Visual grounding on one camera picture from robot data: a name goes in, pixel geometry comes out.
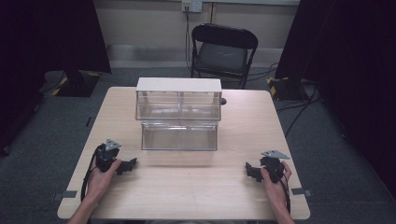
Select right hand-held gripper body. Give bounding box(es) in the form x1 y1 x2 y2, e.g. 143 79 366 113
260 149 290 184

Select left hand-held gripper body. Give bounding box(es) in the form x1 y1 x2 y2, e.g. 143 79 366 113
94 138 122 174

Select person's right hand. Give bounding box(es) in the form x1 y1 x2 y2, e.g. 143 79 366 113
261 161 293 210

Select person's left hand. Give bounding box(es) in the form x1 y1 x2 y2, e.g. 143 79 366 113
85 159 123 202

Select grey tape strip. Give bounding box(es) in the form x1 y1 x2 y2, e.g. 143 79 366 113
52 189 78 202
290 187 314 198

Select clear plastic drawer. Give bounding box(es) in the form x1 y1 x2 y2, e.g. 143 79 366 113
140 119 219 152

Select black stand base yellow-striped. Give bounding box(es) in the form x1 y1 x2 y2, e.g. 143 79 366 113
265 76 310 102
51 69 103 98

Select clear drawer cabinet white top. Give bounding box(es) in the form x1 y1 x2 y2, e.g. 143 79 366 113
134 77 223 122

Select black folding chair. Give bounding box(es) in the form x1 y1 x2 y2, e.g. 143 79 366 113
190 22 260 91

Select dark curtain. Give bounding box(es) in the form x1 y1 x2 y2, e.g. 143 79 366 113
0 0 112 157
275 0 396 197

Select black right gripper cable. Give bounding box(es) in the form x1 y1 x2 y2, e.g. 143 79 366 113
277 172 292 215

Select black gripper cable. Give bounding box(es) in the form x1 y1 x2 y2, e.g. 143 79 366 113
277 172 292 215
80 145 105 203

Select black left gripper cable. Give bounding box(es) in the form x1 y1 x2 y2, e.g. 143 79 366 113
80 145 105 203

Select black floor cables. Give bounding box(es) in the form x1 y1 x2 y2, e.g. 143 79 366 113
247 62 321 138

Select black wall cable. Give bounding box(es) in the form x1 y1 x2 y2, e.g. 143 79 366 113
184 5 193 73

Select white wall socket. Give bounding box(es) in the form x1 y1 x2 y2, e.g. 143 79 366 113
181 0 204 14

